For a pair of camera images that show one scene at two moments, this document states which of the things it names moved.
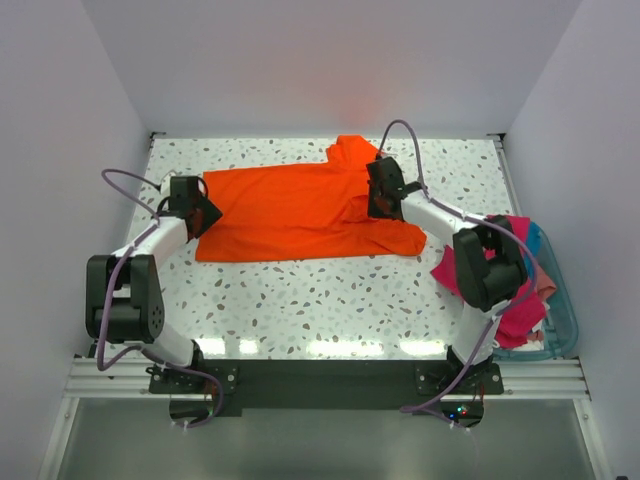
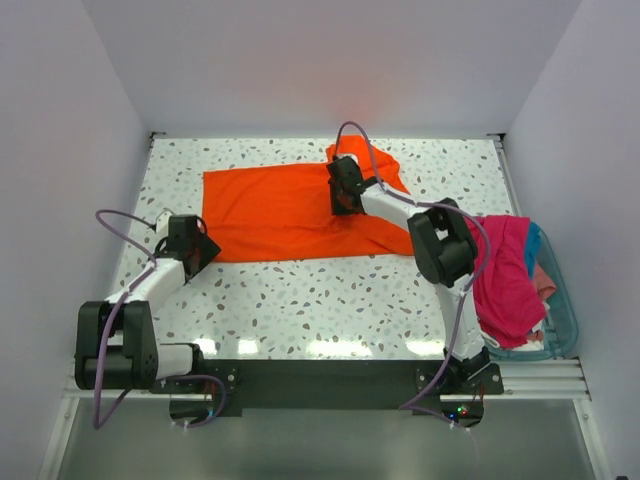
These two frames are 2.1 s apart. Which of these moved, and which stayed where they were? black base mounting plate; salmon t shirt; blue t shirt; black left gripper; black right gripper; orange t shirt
Moved: black left gripper; black right gripper
Stayed: salmon t shirt; blue t shirt; orange t shirt; black base mounting plate
